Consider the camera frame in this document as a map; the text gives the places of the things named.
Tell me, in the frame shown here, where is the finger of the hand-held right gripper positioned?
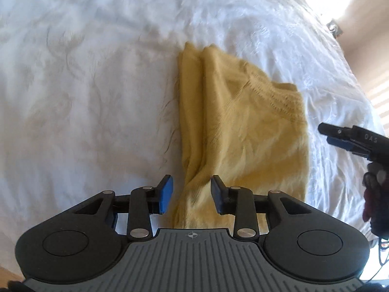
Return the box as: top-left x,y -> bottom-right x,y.
327,136 -> 366,156
318,122 -> 351,138

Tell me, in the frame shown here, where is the white floral bedspread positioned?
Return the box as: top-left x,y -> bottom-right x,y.
0,0 -> 380,277

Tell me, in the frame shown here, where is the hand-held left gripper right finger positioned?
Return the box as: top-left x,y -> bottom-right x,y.
211,175 -> 313,240

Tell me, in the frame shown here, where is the black cable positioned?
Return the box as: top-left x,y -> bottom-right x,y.
377,237 -> 389,270

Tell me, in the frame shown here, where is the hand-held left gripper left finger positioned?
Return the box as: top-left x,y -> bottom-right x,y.
71,175 -> 174,241

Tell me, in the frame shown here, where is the yellow knit sweater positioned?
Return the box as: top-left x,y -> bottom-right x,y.
172,41 -> 310,229

